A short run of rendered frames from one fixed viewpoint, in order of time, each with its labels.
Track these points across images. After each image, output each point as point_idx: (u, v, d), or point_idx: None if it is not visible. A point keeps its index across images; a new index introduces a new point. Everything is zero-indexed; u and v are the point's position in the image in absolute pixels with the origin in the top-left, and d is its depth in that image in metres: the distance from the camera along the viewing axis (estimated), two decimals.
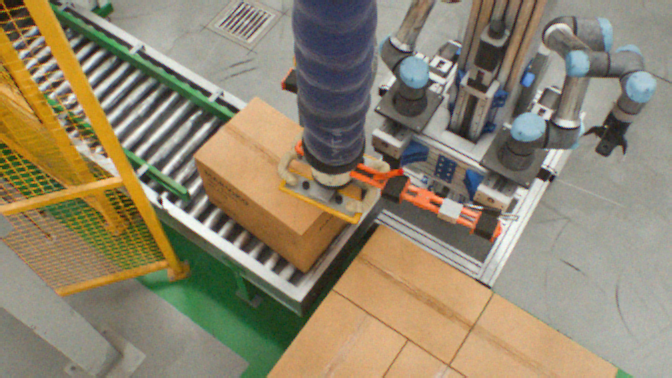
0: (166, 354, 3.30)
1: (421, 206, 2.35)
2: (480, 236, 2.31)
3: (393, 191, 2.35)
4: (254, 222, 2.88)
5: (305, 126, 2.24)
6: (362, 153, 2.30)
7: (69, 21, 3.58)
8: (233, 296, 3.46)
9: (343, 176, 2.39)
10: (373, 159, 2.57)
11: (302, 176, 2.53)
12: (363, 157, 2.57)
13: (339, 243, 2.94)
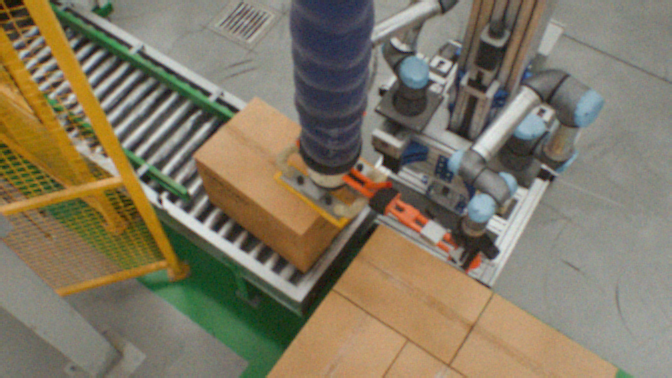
0: (166, 354, 3.30)
1: (405, 223, 2.32)
2: (457, 265, 2.26)
3: (380, 203, 2.34)
4: (254, 222, 2.88)
5: None
6: (354, 159, 2.29)
7: (69, 21, 3.58)
8: (233, 296, 3.46)
9: (334, 178, 2.39)
10: (373, 168, 2.56)
11: (300, 171, 2.55)
12: (363, 164, 2.56)
13: (339, 243, 2.94)
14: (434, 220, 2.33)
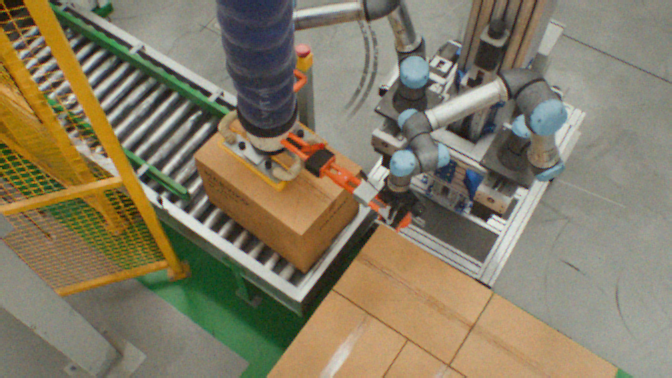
0: (166, 354, 3.30)
1: (338, 184, 2.39)
2: (388, 224, 2.33)
3: (315, 165, 2.41)
4: (254, 222, 2.88)
5: None
6: (289, 122, 2.37)
7: (69, 21, 3.58)
8: (233, 296, 3.46)
9: (272, 142, 2.46)
10: (314, 134, 2.63)
11: (242, 137, 2.62)
12: (304, 131, 2.63)
13: (339, 243, 2.94)
14: (367, 181, 2.40)
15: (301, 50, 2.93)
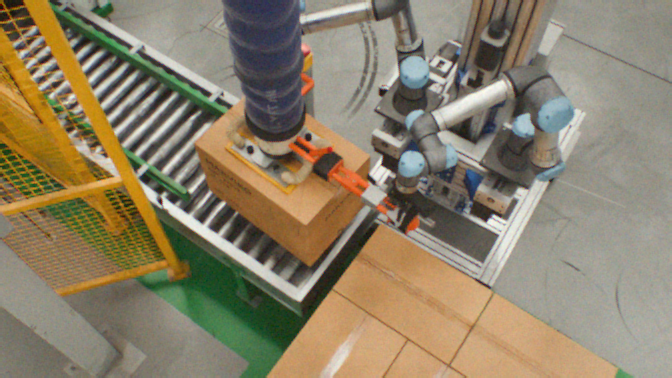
0: (166, 354, 3.30)
1: (347, 187, 2.40)
2: (396, 227, 2.34)
3: (323, 169, 2.42)
4: (257, 213, 2.76)
5: None
6: (297, 126, 2.38)
7: (69, 21, 3.58)
8: (233, 296, 3.46)
9: (280, 146, 2.47)
10: (321, 138, 2.64)
11: (250, 141, 2.63)
12: (312, 134, 2.64)
13: (339, 243, 2.94)
14: (375, 185, 2.41)
15: (301, 50, 2.93)
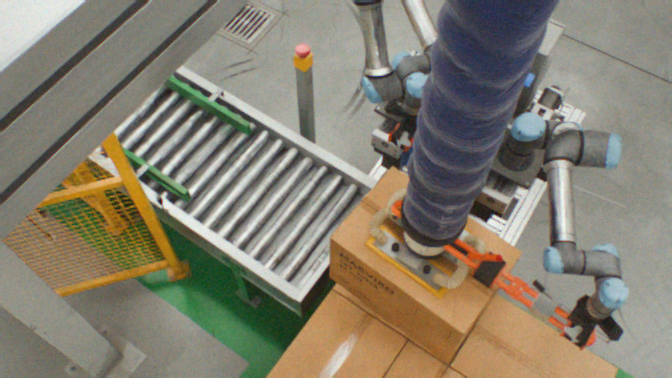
0: (166, 354, 3.30)
1: (513, 296, 2.20)
2: (570, 341, 2.14)
3: (486, 275, 2.22)
4: (393, 309, 2.55)
5: (408, 198, 2.12)
6: (461, 231, 2.17)
7: None
8: (233, 296, 3.46)
9: (436, 248, 2.27)
10: (469, 232, 2.44)
11: (393, 236, 2.43)
12: None
13: None
14: (543, 292, 2.20)
15: (301, 50, 2.93)
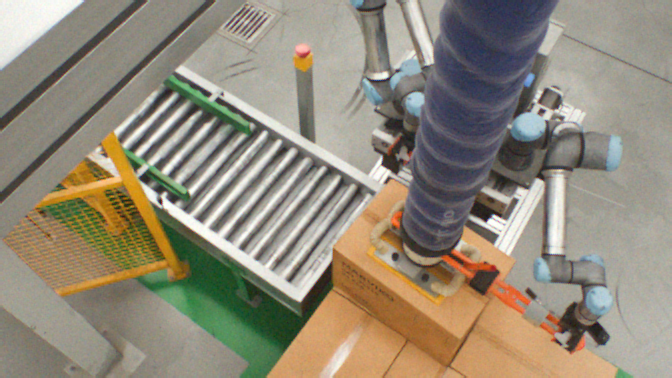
0: (166, 354, 3.30)
1: (506, 303, 2.32)
2: (561, 346, 2.26)
3: (481, 284, 2.34)
4: (393, 315, 2.68)
5: (407, 212, 2.24)
6: (457, 242, 2.29)
7: None
8: (233, 296, 3.46)
9: (434, 258, 2.39)
10: (465, 241, 2.56)
11: (393, 246, 2.55)
12: None
13: None
14: (535, 299, 2.33)
15: (301, 50, 2.93)
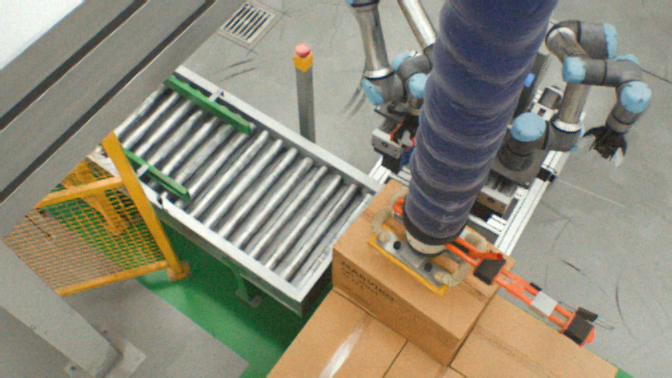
0: (166, 354, 3.30)
1: (513, 294, 2.23)
2: (569, 338, 2.17)
3: (486, 273, 2.24)
4: (393, 315, 2.68)
5: (409, 197, 2.15)
6: (462, 229, 2.20)
7: None
8: (233, 296, 3.46)
9: (437, 246, 2.29)
10: (470, 230, 2.46)
11: (395, 234, 2.45)
12: None
13: None
14: None
15: (301, 50, 2.93)
